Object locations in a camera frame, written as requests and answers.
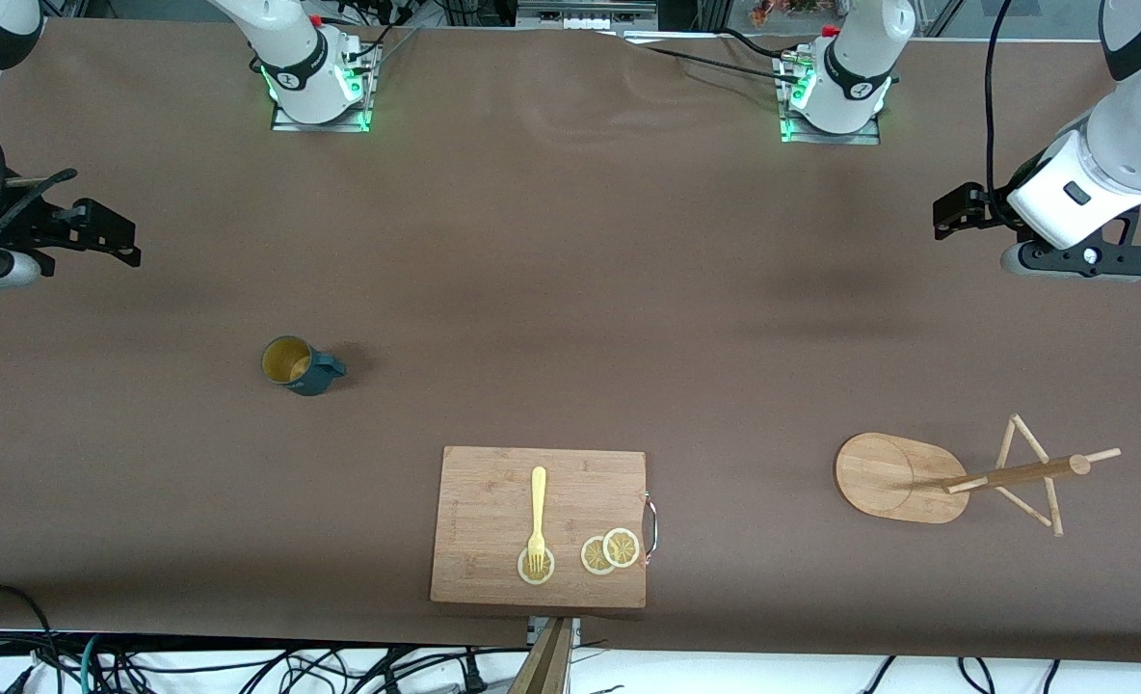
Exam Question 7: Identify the black base power cable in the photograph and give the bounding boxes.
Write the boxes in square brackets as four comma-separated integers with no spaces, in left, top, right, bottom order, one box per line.
[640,44,805,86]
[718,26,795,61]

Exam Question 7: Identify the teal cup with yellow inside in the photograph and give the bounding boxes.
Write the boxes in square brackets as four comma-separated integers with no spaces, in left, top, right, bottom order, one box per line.
[260,335,348,397]

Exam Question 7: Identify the teal floor cable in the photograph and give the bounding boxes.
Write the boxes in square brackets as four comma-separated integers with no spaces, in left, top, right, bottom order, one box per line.
[78,633,106,694]

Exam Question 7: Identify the wooden cup rack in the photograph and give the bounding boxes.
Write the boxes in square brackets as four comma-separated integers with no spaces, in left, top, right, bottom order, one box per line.
[834,414,1123,538]

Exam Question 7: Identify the wooden stand leg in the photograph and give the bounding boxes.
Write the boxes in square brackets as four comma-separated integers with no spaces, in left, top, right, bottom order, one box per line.
[506,617,573,694]

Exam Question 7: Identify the metal clamp bracket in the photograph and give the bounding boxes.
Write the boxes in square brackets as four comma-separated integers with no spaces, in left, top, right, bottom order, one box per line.
[526,617,583,649]

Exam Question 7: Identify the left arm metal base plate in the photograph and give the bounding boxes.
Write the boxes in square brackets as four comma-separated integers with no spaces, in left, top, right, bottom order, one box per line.
[778,53,883,146]

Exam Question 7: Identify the wooden cutting board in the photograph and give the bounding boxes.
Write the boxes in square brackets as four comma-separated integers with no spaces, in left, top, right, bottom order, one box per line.
[429,445,660,610]

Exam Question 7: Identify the yellow plastic fork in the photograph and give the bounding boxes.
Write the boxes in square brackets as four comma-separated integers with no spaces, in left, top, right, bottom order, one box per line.
[527,467,548,574]

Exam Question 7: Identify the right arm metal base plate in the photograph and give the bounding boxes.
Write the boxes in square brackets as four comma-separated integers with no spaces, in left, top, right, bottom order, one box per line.
[271,43,375,133]

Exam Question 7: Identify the orange decoration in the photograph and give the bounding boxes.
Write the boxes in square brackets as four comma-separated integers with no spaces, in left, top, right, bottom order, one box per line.
[750,0,846,27]

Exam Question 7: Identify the white power strip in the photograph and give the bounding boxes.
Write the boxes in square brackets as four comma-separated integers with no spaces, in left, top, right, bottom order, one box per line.
[516,0,660,32]

